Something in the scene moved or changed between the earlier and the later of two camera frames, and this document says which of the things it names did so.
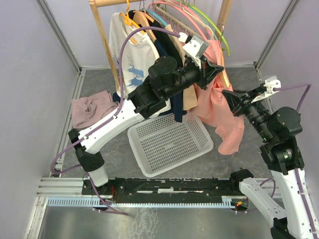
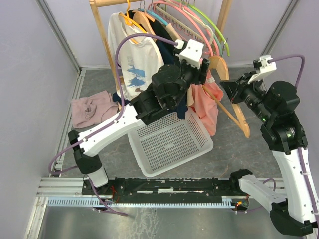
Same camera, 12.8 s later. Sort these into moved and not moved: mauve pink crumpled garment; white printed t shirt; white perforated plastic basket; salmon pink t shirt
Moved: salmon pink t shirt
Not moved: mauve pink crumpled garment; white printed t shirt; white perforated plastic basket
